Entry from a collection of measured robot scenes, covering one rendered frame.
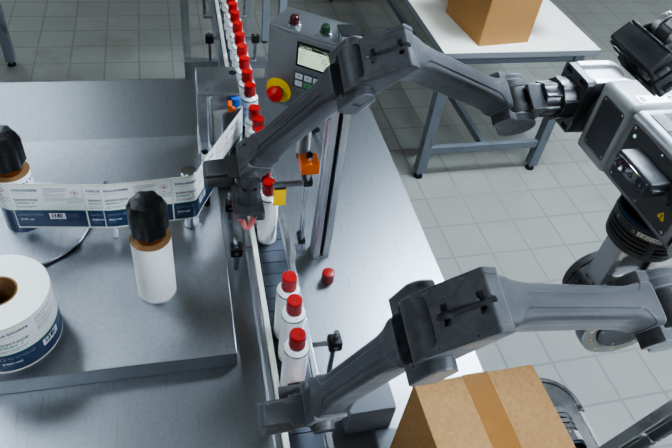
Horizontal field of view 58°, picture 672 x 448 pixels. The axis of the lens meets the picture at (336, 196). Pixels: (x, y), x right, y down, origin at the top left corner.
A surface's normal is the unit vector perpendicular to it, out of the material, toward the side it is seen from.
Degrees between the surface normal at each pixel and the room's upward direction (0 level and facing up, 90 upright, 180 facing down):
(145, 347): 0
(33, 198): 90
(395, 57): 43
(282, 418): 19
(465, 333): 49
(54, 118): 0
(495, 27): 91
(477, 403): 0
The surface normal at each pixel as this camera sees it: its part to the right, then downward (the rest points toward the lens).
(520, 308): 0.52, -0.48
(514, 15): 0.33, 0.68
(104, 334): 0.11, -0.73
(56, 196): 0.11, 0.69
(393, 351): -0.91, -0.02
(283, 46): -0.38, 0.60
